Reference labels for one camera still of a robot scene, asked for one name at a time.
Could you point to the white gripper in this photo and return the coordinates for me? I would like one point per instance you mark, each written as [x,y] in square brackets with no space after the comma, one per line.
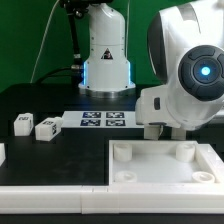
[151,109]

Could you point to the white square table top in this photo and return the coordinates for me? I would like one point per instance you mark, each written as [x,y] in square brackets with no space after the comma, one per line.
[147,161]

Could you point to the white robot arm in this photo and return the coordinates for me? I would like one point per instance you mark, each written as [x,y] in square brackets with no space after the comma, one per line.
[185,44]

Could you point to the white AprilTag base sheet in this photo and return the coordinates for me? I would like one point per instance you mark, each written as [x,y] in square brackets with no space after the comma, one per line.
[99,119]

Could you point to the white U-shaped obstacle fence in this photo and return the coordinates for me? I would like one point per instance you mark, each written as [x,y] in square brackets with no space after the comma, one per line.
[114,198]

